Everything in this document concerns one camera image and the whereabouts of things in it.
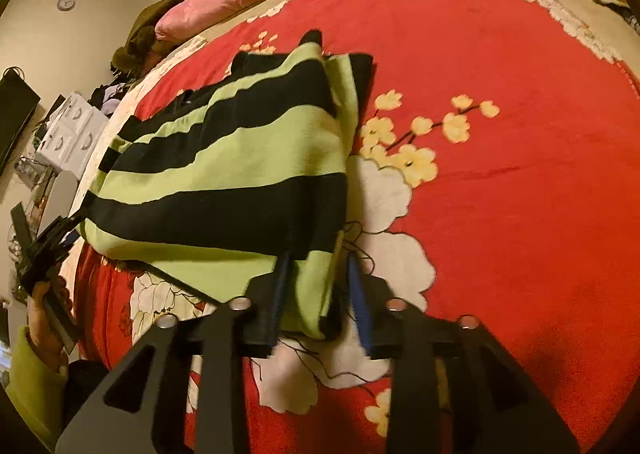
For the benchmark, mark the person's left forearm green sleeve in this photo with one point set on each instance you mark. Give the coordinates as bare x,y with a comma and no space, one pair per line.
35,394

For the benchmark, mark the round wall clock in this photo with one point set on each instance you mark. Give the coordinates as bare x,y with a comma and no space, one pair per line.
65,2

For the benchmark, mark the pile of dark clothes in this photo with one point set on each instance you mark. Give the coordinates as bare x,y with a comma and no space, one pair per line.
112,96

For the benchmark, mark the person's left hand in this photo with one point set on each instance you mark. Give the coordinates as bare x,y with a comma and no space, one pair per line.
42,334

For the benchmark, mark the grey flat panel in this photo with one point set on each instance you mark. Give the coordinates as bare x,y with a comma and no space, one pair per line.
57,201

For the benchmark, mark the black flat screen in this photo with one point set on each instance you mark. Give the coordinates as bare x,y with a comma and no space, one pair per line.
12,113

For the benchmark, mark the white drawer unit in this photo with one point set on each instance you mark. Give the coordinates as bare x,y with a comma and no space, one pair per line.
70,133

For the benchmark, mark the red floral blanket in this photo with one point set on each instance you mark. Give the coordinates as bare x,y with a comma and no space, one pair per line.
500,184

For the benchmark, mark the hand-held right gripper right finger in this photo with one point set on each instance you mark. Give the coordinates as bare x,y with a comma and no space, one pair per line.
360,304

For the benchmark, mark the olive brown cloth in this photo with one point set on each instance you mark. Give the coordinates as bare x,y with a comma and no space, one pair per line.
137,41

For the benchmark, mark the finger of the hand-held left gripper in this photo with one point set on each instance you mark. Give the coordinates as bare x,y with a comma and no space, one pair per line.
67,240
70,223

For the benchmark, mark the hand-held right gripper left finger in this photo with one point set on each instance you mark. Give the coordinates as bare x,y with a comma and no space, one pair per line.
280,294

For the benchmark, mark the green black striped sweater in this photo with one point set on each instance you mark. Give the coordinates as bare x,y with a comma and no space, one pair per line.
225,148

